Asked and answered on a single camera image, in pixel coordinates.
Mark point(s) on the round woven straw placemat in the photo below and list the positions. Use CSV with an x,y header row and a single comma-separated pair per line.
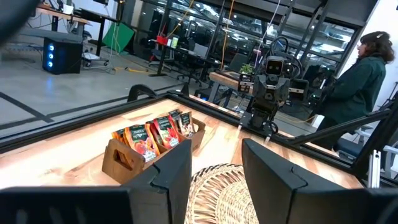
x,y
217,196

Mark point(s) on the wooden top desk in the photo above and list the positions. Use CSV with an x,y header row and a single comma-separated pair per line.
x,y
62,14

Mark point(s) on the black device blue light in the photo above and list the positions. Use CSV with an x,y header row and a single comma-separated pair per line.
x,y
62,56

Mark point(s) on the red box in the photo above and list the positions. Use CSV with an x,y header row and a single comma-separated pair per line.
x,y
161,40

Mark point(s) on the black frame post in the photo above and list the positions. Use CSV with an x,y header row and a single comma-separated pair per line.
x,y
373,146

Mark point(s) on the black background robot station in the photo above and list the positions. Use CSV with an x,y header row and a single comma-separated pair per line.
x,y
227,80

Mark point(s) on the silver aluminium extrusion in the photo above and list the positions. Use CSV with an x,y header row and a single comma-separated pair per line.
x,y
374,169

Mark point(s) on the wooden tea caddy box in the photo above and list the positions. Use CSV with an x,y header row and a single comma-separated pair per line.
x,y
124,165

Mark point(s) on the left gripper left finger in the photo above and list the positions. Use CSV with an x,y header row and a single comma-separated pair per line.
x,y
155,202

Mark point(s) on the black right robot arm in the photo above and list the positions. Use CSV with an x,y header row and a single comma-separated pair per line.
x,y
264,113

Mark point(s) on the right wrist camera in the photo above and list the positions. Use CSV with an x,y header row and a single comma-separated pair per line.
x,y
274,67

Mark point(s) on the black frame bar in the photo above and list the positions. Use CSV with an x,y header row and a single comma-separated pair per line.
x,y
342,127

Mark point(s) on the small green plant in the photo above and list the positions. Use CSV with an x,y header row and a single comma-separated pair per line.
x,y
246,69

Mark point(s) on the person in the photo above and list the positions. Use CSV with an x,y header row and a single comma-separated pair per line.
x,y
357,87

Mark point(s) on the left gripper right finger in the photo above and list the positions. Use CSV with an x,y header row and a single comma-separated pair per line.
x,y
295,205

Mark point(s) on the green panel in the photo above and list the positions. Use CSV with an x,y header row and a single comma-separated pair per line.
x,y
118,37

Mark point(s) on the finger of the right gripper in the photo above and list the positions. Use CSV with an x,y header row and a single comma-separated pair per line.
x,y
283,88
258,87

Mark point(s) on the black table clamp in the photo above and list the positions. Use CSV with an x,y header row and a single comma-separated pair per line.
x,y
140,90

